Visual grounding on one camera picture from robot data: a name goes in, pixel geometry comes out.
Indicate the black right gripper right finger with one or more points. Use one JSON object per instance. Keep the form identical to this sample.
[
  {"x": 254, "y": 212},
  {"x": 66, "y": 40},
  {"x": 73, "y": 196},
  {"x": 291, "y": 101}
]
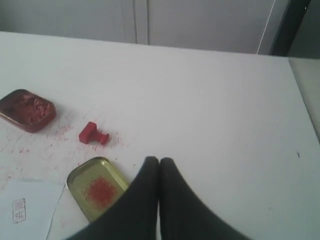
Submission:
[{"x": 183, "y": 216}]

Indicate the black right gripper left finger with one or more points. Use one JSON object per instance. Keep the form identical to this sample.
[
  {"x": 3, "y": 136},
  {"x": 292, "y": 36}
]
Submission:
[{"x": 134, "y": 215}]

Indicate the red plastic stamp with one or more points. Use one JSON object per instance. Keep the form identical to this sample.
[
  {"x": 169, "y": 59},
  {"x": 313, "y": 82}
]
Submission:
[{"x": 90, "y": 133}]

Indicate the red ink paste tin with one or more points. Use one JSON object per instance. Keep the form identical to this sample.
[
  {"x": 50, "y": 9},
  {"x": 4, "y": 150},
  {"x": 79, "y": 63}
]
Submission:
[{"x": 26, "y": 110}]

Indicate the gold tin lid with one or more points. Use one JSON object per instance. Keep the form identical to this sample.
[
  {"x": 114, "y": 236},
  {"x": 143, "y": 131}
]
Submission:
[{"x": 96, "y": 185}]

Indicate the white paper sheet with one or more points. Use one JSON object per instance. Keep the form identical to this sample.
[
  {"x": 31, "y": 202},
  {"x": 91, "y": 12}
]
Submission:
[{"x": 27, "y": 208}]

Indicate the white cabinet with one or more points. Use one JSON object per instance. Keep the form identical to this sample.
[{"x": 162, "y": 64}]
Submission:
[{"x": 242, "y": 26}]

